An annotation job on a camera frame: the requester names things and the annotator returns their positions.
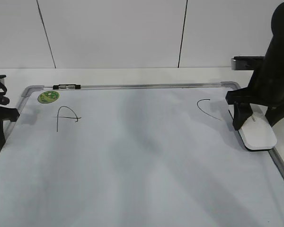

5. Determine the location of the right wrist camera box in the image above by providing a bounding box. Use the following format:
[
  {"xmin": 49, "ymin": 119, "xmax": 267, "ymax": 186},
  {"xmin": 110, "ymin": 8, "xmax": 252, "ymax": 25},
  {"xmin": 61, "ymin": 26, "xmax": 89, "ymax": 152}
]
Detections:
[{"xmin": 231, "ymin": 56, "xmax": 264, "ymax": 70}]

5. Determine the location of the white board with grey frame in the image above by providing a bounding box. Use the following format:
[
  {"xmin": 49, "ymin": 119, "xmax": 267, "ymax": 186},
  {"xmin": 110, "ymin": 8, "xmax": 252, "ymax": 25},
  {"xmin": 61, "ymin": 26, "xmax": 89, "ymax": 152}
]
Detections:
[{"xmin": 0, "ymin": 82, "xmax": 284, "ymax": 227}]

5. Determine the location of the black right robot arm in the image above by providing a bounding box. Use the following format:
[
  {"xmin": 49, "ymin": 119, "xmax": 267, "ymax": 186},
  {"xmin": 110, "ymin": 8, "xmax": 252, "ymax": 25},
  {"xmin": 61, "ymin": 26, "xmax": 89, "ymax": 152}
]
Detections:
[{"xmin": 226, "ymin": 2, "xmax": 284, "ymax": 130}]

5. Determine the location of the white whiteboard eraser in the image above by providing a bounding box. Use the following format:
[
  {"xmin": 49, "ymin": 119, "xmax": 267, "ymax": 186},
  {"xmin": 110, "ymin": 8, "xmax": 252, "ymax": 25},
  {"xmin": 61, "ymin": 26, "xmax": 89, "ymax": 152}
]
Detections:
[{"xmin": 237, "ymin": 105, "xmax": 277, "ymax": 151}]

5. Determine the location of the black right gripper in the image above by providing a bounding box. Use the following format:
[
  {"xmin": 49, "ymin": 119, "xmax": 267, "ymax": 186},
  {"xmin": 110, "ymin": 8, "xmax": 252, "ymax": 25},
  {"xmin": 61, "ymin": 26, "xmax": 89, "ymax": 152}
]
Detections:
[{"xmin": 225, "ymin": 87, "xmax": 284, "ymax": 130}]

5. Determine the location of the round green magnet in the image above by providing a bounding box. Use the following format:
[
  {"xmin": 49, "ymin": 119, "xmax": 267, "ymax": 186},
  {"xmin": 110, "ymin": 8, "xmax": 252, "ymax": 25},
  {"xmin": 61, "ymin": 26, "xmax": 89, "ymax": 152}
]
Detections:
[{"xmin": 37, "ymin": 91, "xmax": 60, "ymax": 104}]

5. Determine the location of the black silver board clip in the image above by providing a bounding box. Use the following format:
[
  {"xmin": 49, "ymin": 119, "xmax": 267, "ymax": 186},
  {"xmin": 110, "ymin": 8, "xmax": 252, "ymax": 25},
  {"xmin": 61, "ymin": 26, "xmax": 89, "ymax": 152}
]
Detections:
[{"xmin": 53, "ymin": 84, "xmax": 81, "ymax": 90}]

